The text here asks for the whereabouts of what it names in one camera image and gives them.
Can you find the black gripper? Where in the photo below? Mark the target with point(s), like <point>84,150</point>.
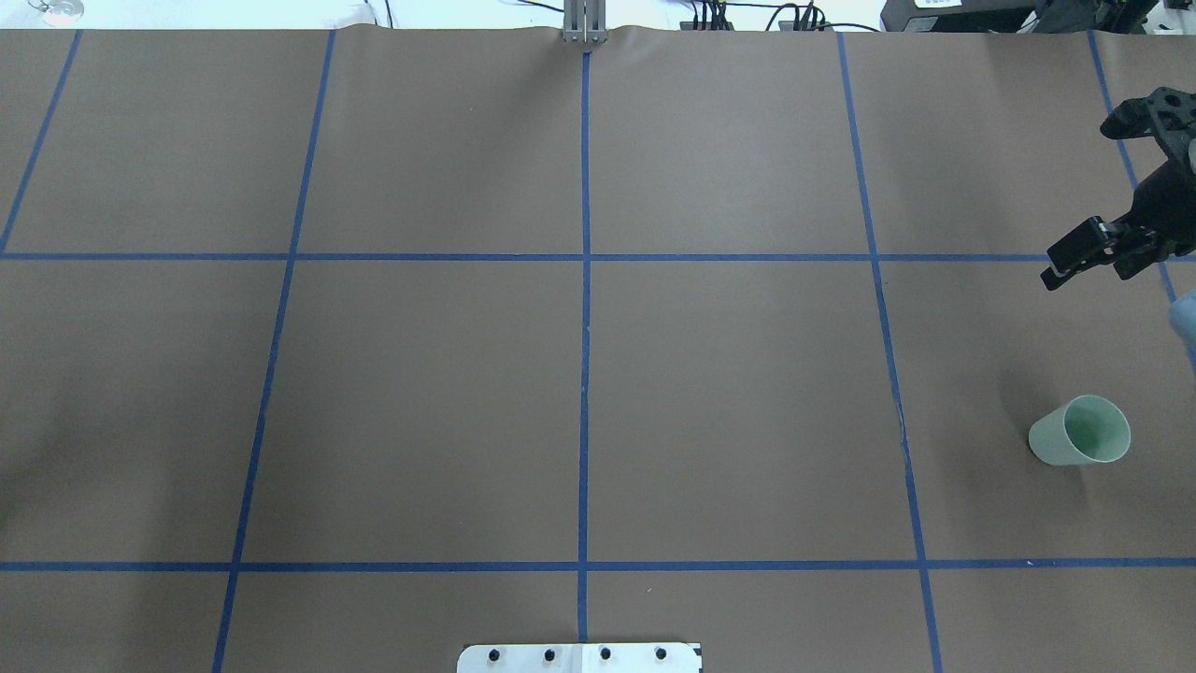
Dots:
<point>1167,207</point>

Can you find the green cup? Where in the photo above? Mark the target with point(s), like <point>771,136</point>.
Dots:
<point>1088,430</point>

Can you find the grey aluminium post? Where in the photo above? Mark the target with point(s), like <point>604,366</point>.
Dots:
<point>584,22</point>

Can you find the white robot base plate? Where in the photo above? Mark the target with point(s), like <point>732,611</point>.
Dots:
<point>582,657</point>

